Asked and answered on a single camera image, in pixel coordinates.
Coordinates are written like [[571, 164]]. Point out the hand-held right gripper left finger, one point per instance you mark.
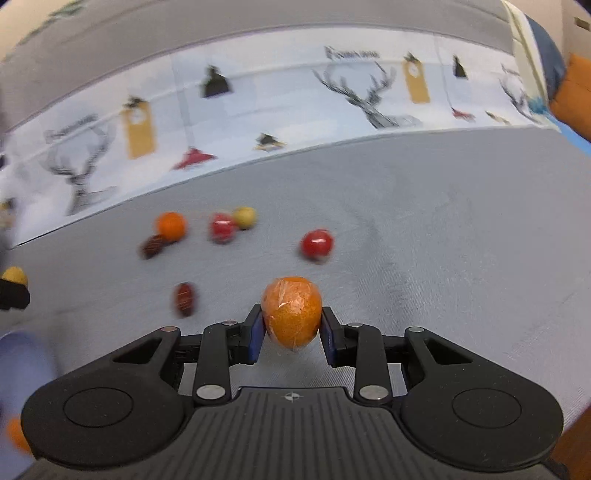
[[255, 334]]

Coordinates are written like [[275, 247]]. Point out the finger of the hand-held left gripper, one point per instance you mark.
[[14, 295]]

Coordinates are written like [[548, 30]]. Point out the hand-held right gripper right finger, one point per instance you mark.
[[328, 339]]

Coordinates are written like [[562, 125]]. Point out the small yellow-green fruit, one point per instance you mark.
[[245, 217], [14, 274]]

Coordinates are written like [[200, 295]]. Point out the plastic-wrapped orange mandarin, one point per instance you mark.
[[292, 314]]

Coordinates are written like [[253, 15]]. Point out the light blue plate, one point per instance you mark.
[[21, 364]]

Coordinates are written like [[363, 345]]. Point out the dark red jujube date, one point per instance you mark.
[[152, 246], [184, 299]]

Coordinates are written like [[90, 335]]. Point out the plastic-wrapped red fruit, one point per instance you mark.
[[317, 243], [222, 227]]

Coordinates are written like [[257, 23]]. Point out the deer-printed sofa cover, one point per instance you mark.
[[277, 106]]

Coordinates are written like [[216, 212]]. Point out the orange cushion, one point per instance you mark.
[[575, 97]]

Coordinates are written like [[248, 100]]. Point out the blue and white pillow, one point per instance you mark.
[[545, 46]]

